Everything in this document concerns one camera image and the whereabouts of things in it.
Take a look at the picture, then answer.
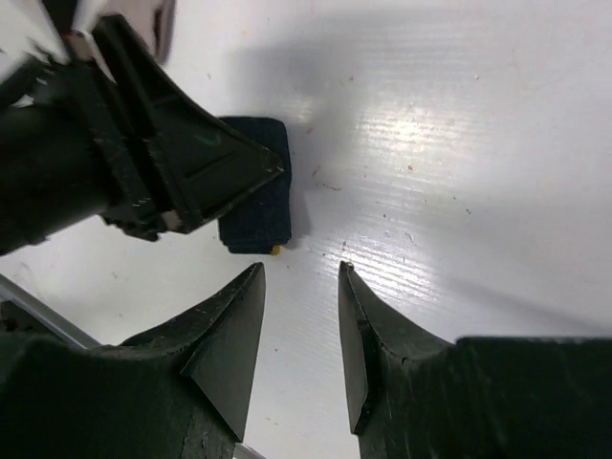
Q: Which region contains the navy christmas sock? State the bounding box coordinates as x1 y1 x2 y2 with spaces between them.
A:
218 117 293 255

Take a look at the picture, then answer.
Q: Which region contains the taupe sock red striped cuff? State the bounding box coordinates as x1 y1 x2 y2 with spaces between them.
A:
106 0 176 64

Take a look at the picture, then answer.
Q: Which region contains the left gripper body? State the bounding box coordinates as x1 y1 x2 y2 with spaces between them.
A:
1 61 120 255

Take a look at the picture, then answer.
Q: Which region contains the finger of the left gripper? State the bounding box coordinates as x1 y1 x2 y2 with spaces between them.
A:
66 14 284 234

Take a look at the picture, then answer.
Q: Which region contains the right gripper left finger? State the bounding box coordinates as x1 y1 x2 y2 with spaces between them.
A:
1 263 266 458

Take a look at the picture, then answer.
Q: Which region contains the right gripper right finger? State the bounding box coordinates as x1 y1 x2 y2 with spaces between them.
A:
338 262 611 458

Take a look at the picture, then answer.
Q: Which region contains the aluminium front rail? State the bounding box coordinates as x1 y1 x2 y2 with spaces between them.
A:
1 275 101 349

